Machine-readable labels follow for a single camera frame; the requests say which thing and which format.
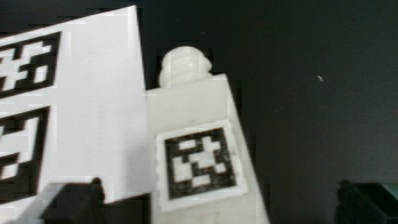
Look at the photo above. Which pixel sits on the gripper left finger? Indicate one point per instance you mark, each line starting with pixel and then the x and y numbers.
pixel 77 204

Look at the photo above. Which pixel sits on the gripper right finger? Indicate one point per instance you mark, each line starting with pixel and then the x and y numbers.
pixel 367 203

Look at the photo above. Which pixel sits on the white marker sheet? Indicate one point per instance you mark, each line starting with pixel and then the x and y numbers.
pixel 74 125

